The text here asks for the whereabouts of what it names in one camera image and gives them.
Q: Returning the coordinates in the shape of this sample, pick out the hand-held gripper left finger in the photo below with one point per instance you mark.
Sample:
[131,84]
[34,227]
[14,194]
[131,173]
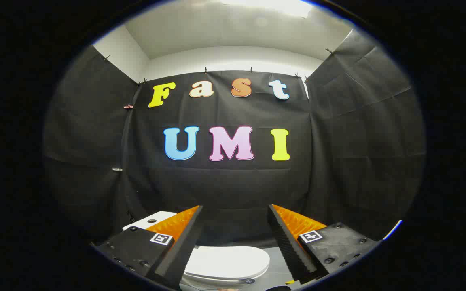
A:
[184,246]

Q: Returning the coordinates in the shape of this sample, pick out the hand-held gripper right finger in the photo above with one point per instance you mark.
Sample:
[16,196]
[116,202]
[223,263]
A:
[289,246]

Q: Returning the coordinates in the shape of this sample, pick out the white toilet lid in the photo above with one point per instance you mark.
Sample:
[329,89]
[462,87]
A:
[229,260]

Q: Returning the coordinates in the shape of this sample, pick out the white toilet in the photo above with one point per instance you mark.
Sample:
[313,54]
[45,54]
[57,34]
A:
[152,220]

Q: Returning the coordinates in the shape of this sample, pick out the black backdrop cloth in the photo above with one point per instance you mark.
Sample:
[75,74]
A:
[225,186]

